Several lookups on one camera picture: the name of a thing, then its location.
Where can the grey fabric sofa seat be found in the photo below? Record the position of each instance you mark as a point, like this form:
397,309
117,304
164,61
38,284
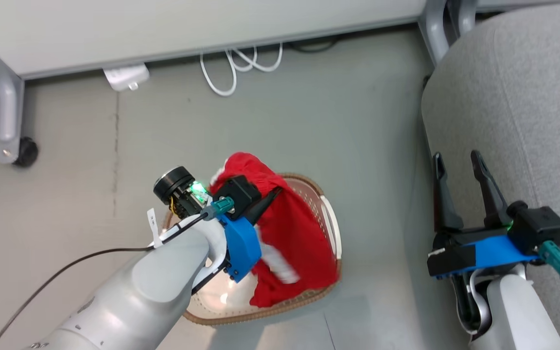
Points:
528,97

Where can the cream perforated laundry basket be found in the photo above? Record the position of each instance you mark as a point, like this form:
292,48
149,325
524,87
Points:
221,301

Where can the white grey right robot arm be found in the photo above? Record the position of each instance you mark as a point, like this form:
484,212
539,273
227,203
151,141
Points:
518,316

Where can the black caster wheel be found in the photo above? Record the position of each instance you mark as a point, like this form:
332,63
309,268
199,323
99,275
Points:
27,153

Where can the white zip tie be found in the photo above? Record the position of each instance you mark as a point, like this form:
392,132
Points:
154,227

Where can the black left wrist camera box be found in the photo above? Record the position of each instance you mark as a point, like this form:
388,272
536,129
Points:
241,192

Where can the red clothing with white trim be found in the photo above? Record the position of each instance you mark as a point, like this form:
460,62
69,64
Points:
299,228

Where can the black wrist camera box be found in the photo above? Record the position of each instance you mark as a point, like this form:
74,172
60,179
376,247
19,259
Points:
540,226
241,192

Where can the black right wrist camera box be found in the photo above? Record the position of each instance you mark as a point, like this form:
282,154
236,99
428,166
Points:
540,226

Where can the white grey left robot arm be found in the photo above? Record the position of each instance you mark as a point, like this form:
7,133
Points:
153,291

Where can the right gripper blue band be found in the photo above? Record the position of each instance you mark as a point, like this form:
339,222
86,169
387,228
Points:
455,257

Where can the white power adapter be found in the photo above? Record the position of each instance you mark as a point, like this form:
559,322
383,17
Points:
124,77

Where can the left gripper blue block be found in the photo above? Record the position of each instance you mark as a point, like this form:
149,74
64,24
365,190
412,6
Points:
241,245

